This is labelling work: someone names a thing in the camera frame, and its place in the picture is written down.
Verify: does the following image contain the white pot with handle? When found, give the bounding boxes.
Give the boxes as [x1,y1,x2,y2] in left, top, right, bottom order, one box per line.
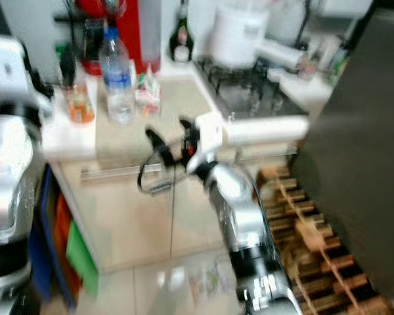
[208,5,307,72]

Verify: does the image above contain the clear blue-capped water bottle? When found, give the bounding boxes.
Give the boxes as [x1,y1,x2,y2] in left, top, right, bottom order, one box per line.
[99,26,136,127]

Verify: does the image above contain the steel drawer handle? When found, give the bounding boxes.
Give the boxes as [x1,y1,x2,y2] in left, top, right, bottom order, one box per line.
[80,163,162,182]

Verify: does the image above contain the green storage box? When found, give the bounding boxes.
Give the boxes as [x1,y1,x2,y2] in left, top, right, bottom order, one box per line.
[64,219,100,297]

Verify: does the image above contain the green-capped orange juice bottle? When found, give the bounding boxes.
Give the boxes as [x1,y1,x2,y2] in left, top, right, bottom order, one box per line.
[55,42,96,126]

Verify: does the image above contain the orange storage box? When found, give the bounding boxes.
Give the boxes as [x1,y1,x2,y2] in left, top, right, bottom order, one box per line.
[51,192,78,280]

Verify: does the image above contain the small printed food packet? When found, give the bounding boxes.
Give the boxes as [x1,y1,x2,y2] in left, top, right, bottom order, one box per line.
[134,64,163,119]

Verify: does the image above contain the red kitchen appliance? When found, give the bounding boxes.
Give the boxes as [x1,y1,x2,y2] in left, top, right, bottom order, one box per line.
[77,0,163,77]

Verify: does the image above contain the wooden wine rack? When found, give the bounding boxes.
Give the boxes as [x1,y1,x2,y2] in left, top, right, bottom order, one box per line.
[255,165,394,315]

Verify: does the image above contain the steel gas stove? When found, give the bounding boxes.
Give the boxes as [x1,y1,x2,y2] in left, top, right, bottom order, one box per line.
[192,56,311,120]

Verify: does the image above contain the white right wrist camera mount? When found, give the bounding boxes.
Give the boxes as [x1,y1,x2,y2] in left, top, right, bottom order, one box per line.
[196,109,227,158]

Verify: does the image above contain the dark green wine bottle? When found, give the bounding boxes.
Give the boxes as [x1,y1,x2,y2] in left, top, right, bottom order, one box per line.
[169,2,196,64]

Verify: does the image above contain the beige kitchen cabinet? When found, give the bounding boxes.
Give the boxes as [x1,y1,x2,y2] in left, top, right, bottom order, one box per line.
[56,154,306,273]

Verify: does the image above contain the blue storage box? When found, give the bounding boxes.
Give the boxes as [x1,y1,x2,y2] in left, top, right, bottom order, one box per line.
[28,165,74,310]

